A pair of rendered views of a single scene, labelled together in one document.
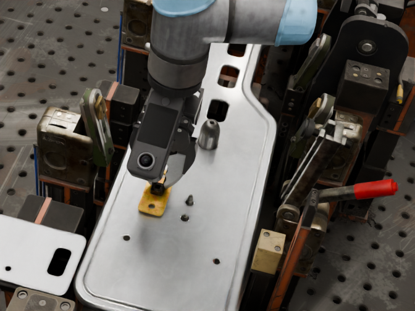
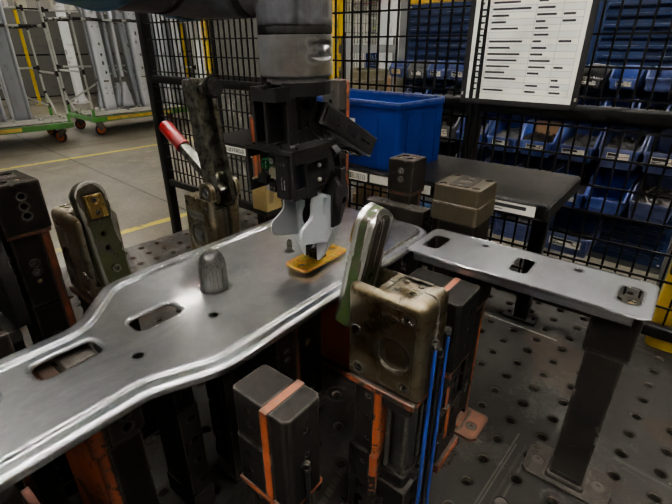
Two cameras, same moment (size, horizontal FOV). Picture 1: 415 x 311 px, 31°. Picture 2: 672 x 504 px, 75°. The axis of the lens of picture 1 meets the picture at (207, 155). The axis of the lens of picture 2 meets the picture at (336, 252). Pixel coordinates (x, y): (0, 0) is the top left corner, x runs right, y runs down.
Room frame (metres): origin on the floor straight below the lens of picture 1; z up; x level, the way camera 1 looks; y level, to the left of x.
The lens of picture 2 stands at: (1.11, 0.37, 1.26)
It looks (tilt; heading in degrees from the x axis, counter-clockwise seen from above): 25 degrees down; 214
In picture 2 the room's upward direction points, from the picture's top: straight up
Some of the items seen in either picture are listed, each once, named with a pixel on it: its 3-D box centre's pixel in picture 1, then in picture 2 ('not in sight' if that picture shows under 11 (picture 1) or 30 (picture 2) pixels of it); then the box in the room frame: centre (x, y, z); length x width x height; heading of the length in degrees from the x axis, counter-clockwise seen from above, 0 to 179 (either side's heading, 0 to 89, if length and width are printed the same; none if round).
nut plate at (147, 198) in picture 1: (157, 189); (317, 253); (0.69, 0.06, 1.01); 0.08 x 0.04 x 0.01; 176
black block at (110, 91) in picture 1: (113, 150); (286, 502); (0.90, 0.17, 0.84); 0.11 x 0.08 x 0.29; 86
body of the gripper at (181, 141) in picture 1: (172, 101); (295, 139); (0.73, 0.06, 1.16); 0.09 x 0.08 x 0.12; 176
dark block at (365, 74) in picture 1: (333, 160); (53, 328); (0.91, -0.22, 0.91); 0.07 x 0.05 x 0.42; 86
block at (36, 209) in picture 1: (52, 269); (427, 371); (0.63, 0.20, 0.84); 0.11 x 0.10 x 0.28; 86
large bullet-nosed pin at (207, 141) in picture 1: (209, 135); (213, 274); (0.82, 0.00, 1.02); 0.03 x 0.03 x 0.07
